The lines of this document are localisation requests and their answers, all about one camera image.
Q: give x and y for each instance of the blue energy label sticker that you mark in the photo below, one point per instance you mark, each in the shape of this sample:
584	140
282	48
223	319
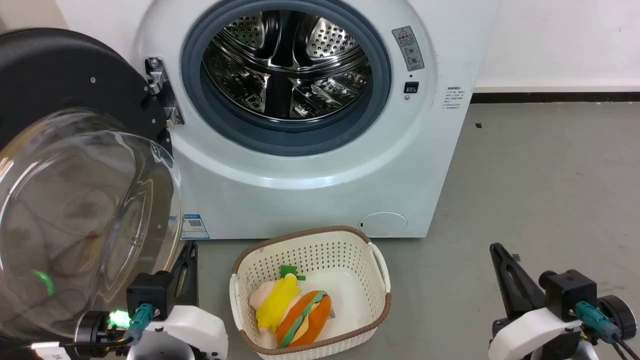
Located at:
195	226

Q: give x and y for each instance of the white front-load washing machine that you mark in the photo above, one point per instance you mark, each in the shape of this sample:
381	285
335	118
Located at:
310	195

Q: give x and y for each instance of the orange green burger plush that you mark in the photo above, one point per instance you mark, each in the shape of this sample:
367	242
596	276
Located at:
305	320

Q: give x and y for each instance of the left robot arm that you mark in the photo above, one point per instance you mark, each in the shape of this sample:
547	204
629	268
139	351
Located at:
95	332

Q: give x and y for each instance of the metal door hinge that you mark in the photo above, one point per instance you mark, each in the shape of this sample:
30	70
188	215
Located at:
165	92

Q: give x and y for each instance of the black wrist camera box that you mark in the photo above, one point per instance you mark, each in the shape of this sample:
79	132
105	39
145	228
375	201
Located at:
567	292
150	295

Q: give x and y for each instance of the black wall baseboard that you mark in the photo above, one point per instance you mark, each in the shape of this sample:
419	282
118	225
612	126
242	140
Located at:
555	97

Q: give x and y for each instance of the grey warning sticker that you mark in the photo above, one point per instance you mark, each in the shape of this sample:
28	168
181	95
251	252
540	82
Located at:
409	47

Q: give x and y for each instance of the yellow pink plush doll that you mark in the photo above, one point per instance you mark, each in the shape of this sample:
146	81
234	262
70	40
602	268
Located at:
277	300

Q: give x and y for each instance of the round white filter cover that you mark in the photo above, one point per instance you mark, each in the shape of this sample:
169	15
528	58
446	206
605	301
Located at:
383	224

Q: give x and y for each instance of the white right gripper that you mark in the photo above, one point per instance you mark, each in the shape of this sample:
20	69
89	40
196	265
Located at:
530	335

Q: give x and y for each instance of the cream plastic laundry basket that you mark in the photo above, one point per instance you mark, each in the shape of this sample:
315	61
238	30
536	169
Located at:
350	260

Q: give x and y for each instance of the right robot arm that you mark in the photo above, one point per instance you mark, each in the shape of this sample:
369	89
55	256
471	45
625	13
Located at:
617	312

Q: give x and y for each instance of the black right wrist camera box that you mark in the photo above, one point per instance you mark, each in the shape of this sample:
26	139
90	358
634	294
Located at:
567	292

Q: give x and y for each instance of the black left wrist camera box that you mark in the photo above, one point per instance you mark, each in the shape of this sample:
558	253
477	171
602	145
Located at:
150	295

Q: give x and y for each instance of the black round glass washer door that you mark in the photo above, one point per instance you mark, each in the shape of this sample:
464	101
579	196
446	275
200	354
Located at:
65	200

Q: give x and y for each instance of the stainless steel perforated drum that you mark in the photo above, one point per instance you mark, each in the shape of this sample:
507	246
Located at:
285	70

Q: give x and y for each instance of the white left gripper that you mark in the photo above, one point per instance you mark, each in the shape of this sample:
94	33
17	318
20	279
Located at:
190	332

